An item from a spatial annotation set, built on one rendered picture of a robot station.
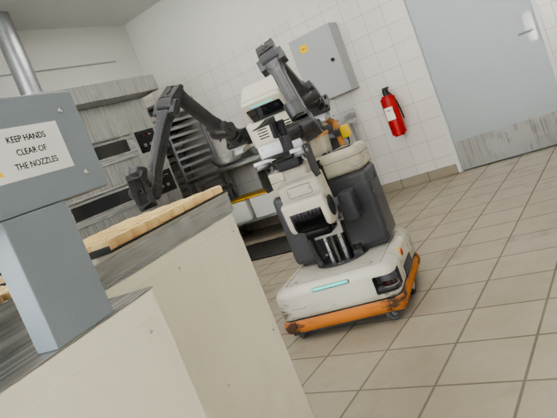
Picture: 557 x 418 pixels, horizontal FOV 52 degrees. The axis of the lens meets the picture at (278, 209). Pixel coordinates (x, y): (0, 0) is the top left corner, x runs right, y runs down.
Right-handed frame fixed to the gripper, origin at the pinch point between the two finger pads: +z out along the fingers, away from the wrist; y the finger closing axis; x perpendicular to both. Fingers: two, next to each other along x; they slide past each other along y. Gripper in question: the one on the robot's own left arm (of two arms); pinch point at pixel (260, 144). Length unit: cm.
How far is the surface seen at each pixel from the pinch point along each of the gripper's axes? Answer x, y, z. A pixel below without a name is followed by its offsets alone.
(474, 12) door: 231, -33, -339
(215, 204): -16.5, 10.4, 26.1
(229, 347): -33, 43, 42
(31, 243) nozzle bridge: -88, -1, 72
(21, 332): -74, 11, 79
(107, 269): -51, 10, 62
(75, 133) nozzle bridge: -77, -14, 60
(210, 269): -29, 24, 38
